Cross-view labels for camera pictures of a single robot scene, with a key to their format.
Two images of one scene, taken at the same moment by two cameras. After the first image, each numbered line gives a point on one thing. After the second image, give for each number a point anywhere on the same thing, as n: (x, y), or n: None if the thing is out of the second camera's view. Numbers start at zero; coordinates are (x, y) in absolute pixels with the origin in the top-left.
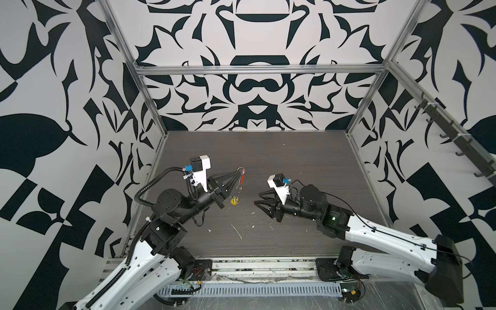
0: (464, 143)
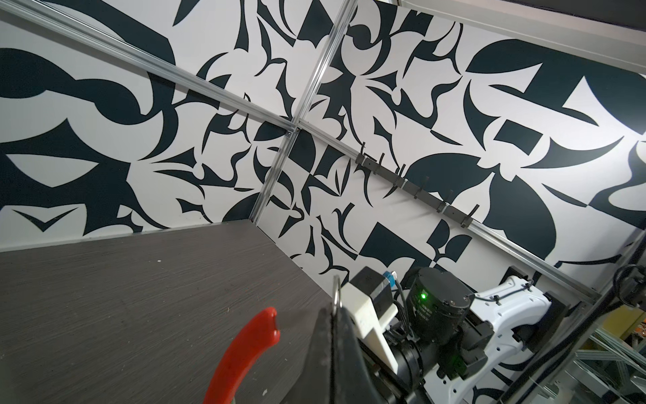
0: (418, 193)
